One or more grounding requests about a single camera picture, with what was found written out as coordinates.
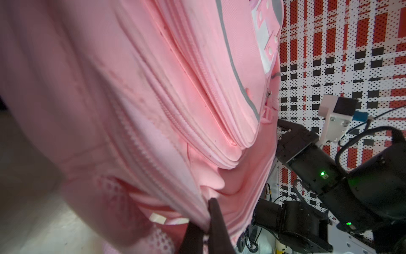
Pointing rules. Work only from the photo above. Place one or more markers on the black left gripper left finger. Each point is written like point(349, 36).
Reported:
point(193, 240)

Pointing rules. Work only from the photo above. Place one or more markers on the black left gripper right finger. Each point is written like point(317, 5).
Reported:
point(219, 240)

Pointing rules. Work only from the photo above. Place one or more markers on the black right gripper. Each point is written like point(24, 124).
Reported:
point(297, 150)

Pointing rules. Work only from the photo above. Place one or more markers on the pink school backpack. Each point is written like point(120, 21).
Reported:
point(148, 109)

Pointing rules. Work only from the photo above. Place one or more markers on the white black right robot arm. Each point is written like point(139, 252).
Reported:
point(371, 197)

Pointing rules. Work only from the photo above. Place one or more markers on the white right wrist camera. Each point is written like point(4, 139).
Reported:
point(338, 113)

